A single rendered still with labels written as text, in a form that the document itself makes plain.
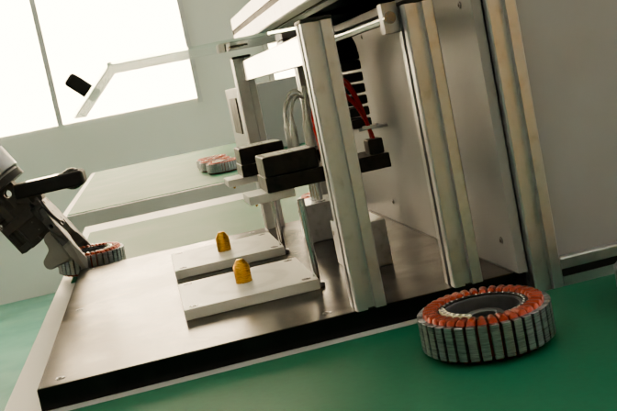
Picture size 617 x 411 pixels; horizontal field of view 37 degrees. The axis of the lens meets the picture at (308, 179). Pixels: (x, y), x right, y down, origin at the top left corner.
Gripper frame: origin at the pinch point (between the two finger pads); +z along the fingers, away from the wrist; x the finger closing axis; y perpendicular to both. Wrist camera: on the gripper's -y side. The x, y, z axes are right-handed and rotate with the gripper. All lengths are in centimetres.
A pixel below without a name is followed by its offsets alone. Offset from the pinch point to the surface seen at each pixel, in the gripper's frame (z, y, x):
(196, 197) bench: 13, -15, -106
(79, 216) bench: -5, 13, -105
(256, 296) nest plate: 11, -20, 59
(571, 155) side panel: 19, -53, 70
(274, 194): 4, -29, 54
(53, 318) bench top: 0.3, 3.9, 30.9
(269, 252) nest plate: 12.5, -23.8, 34.2
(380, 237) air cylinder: 16, -35, 54
